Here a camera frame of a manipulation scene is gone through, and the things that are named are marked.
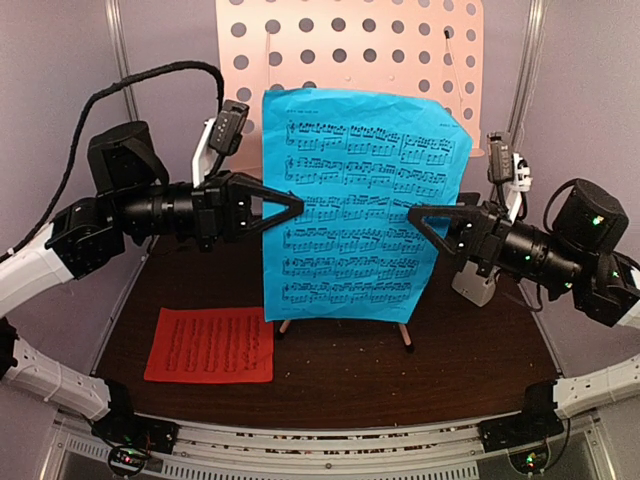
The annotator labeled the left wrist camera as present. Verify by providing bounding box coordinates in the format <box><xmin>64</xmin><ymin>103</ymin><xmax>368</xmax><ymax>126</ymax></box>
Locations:
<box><xmin>191</xmin><ymin>100</ymin><xmax>250</xmax><ymax>187</ymax></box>

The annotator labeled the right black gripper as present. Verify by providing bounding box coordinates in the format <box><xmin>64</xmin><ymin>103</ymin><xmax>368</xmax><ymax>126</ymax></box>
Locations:
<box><xmin>408</xmin><ymin>190</ymin><xmax>586</xmax><ymax>294</ymax></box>

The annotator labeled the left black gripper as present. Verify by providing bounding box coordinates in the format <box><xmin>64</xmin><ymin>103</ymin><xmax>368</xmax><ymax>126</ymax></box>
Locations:
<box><xmin>114</xmin><ymin>167</ymin><xmax>304</xmax><ymax>252</ymax></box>

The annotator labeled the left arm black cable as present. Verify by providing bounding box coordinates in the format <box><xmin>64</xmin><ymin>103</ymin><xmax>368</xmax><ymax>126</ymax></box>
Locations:
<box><xmin>0</xmin><ymin>60</ymin><xmax>226</xmax><ymax>261</ymax></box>

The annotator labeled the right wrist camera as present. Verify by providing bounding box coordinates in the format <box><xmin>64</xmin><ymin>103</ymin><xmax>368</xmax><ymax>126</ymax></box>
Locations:
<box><xmin>485</xmin><ymin>130</ymin><xmax>534</xmax><ymax>221</ymax></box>

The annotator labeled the aluminium frame post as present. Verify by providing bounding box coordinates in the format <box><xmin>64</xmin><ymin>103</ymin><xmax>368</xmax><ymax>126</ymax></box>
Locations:
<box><xmin>104</xmin><ymin>0</ymin><xmax>139</xmax><ymax>121</ymax></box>
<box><xmin>507</xmin><ymin>0</ymin><xmax>548</xmax><ymax>148</ymax></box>

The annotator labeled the red sheet music paper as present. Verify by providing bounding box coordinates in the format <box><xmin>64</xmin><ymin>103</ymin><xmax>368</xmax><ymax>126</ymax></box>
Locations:
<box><xmin>144</xmin><ymin>307</ymin><xmax>274</xmax><ymax>385</ymax></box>

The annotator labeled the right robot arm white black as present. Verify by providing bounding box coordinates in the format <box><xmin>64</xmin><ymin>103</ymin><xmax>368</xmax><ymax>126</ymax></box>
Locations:
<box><xmin>408</xmin><ymin>178</ymin><xmax>639</xmax><ymax>330</ymax></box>

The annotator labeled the blue sheet music paper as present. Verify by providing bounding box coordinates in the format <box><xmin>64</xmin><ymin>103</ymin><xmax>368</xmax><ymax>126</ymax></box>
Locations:
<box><xmin>262</xmin><ymin>89</ymin><xmax>473</xmax><ymax>324</ymax></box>

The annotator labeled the pink music stand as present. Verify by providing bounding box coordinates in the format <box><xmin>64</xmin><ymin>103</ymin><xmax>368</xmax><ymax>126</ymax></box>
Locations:
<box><xmin>213</xmin><ymin>0</ymin><xmax>489</xmax><ymax>355</ymax></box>

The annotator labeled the white metronome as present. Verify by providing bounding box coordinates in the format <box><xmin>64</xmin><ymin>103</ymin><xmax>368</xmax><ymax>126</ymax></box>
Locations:
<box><xmin>451</xmin><ymin>261</ymin><xmax>499</xmax><ymax>307</ymax></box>

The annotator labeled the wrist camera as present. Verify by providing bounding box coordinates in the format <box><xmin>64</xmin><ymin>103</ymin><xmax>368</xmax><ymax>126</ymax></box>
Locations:
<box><xmin>485</xmin><ymin>130</ymin><xmax>534</xmax><ymax>221</ymax></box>
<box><xmin>191</xmin><ymin>100</ymin><xmax>250</xmax><ymax>187</ymax></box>

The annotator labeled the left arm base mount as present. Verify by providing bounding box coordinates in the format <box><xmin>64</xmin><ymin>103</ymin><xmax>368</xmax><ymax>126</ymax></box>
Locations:
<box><xmin>91</xmin><ymin>402</ymin><xmax>179</xmax><ymax>454</ymax></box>

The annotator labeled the left aluminium frame post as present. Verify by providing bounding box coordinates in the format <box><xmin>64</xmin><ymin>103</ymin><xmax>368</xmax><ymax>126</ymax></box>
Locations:
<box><xmin>104</xmin><ymin>0</ymin><xmax>139</xmax><ymax>121</ymax></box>

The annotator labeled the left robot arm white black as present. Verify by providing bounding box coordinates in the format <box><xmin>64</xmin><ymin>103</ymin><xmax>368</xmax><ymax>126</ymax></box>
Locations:
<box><xmin>1</xmin><ymin>121</ymin><xmax>304</xmax><ymax>444</ymax></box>

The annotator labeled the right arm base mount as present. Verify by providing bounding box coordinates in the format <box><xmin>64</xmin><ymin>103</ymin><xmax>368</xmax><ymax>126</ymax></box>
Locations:
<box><xmin>478</xmin><ymin>383</ymin><xmax>565</xmax><ymax>453</ymax></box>

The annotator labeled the aluminium front rail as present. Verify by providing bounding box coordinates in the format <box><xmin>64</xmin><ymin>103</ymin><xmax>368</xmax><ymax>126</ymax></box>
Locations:
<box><xmin>39</xmin><ymin>394</ymin><xmax>616</xmax><ymax>480</ymax></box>

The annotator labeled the right aluminium frame post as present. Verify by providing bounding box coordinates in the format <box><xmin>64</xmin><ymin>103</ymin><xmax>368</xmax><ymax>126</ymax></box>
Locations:
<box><xmin>507</xmin><ymin>0</ymin><xmax>548</xmax><ymax>148</ymax></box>

